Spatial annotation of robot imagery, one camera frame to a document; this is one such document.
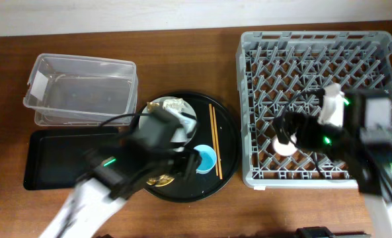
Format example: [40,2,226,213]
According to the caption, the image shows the light blue plastic cup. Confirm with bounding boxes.
[194,145,217,175]

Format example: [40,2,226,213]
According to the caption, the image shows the pink plastic cup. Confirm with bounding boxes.
[272,136,297,157]

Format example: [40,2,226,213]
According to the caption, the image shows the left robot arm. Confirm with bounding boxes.
[41,108,201,237]

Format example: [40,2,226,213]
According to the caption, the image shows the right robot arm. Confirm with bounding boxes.
[272,87,392,237]

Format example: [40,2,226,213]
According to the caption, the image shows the grey dishwasher rack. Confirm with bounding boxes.
[236,31,392,190]

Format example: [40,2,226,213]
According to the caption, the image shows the yellow bowl with food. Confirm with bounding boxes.
[147,175,175,187]

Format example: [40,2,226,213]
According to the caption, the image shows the wooden chopstick right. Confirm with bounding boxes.
[212,106,223,180]

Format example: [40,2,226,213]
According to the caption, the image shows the white round plate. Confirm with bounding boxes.
[142,96,197,148]

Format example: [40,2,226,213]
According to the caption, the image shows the round black tray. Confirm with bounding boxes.
[147,91,242,203]

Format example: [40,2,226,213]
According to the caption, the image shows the crumpled white napkin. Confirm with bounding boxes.
[162,98,186,112]

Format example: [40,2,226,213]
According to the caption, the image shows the gold foil wrapper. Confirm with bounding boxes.
[147,102,160,112]

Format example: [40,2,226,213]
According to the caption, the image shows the black rectangular tray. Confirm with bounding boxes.
[23,127,118,190]

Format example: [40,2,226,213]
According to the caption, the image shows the clear plastic bin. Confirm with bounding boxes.
[22,53,138,122]

